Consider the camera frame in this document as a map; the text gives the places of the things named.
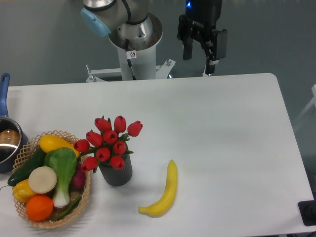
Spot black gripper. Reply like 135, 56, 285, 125
177, 0, 228, 75

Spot red tulip bouquet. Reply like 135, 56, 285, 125
74, 116, 143, 172

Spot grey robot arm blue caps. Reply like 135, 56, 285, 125
80, 0, 228, 80

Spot dark grey ribbed vase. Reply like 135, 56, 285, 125
96, 141, 133, 187

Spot yellow banana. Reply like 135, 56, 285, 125
138, 159, 178, 218

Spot green bok choy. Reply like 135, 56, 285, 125
44, 148, 77, 208

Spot yellow squash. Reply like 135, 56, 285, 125
39, 135, 80, 157

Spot purple red onion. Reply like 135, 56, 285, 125
71, 163, 86, 189

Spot black device at table edge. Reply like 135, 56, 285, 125
298, 200, 316, 226

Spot dark green cucumber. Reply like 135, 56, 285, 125
7, 148, 46, 187

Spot green chili pepper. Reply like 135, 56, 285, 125
52, 197, 81, 221

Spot woven wicker basket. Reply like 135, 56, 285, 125
12, 130, 91, 229

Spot beige round bun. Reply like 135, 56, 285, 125
28, 166, 57, 194

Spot orange fruit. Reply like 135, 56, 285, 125
26, 195, 54, 221

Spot yellow bell pepper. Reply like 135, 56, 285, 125
12, 179, 37, 203

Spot white frame at right edge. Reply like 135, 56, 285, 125
292, 84, 316, 132

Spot blue handled saucepan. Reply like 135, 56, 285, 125
0, 73, 28, 173

